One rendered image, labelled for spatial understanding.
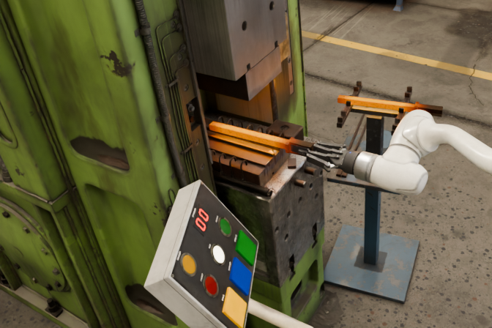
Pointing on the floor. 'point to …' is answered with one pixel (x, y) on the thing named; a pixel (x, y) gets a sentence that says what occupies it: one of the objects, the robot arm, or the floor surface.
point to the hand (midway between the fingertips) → (301, 147)
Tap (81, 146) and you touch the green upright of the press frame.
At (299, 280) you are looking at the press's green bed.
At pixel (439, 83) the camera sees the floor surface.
